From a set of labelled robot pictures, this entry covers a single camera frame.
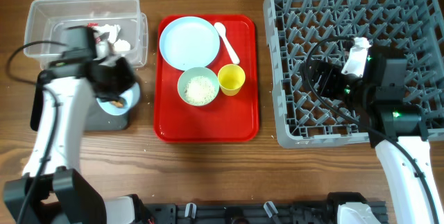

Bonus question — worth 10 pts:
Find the yellow plastic cup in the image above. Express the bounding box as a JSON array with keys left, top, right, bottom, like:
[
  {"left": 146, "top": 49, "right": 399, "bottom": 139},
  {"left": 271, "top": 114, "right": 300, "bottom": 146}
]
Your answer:
[{"left": 217, "top": 64, "right": 246, "bottom": 96}]

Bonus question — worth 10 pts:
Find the green bowl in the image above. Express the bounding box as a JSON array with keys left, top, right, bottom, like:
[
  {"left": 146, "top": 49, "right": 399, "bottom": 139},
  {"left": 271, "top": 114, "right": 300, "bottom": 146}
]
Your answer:
[{"left": 177, "top": 67, "right": 219, "bottom": 107}]

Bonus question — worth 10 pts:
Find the white tissue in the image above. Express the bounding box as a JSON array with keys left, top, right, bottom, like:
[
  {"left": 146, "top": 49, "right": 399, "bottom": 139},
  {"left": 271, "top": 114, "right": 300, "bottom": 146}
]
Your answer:
[{"left": 92, "top": 24, "right": 131, "bottom": 59}]

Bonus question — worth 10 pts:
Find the black waste tray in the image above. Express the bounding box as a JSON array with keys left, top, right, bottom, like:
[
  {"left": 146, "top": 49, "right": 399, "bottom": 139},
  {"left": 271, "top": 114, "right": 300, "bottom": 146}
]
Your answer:
[{"left": 30, "top": 67, "right": 129, "bottom": 134}]

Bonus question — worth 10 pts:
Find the clear plastic bin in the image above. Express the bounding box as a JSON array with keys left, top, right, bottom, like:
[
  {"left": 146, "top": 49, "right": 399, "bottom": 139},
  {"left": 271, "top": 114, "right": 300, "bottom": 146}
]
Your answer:
[{"left": 24, "top": 0, "right": 148, "bottom": 68}]

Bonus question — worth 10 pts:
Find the white plastic spoon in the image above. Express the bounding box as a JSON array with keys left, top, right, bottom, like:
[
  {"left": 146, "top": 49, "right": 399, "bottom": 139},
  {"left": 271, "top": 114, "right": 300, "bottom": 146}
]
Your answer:
[{"left": 214, "top": 22, "right": 240, "bottom": 64}]

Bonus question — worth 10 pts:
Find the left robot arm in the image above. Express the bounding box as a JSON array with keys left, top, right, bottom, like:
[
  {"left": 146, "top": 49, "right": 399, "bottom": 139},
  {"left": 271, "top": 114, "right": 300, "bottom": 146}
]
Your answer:
[{"left": 3, "top": 26, "right": 146, "bottom": 223}]

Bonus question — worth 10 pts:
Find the brown food scrap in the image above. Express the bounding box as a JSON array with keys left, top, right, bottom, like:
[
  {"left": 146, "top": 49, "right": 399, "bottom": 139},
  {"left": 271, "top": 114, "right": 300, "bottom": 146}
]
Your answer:
[{"left": 110, "top": 101, "right": 125, "bottom": 108}]

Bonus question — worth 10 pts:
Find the grey dishwasher rack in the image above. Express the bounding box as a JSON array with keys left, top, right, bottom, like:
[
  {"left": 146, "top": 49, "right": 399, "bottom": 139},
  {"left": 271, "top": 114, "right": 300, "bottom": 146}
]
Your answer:
[{"left": 263, "top": 0, "right": 443, "bottom": 148}]

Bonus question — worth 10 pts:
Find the small light blue bowl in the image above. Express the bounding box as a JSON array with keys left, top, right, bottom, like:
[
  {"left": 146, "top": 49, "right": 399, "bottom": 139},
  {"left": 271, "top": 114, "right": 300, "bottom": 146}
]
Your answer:
[{"left": 96, "top": 83, "right": 140, "bottom": 116}]

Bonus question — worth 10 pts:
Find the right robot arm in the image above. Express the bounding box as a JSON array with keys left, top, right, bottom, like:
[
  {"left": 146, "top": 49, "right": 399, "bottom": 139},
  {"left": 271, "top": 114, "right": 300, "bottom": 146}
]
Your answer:
[{"left": 303, "top": 53, "right": 443, "bottom": 223}]

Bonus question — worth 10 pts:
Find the large light blue plate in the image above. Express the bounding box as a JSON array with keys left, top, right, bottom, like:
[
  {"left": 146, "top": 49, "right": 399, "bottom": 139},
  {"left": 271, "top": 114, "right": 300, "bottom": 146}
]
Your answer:
[{"left": 159, "top": 16, "right": 221, "bottom": 71}]

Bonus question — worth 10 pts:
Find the red serving tray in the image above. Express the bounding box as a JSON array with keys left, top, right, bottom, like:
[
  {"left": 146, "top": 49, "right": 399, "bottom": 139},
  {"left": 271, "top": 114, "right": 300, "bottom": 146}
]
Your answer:
[{"left": 153, "top": 15, "right": 259, "bottom": 143}]

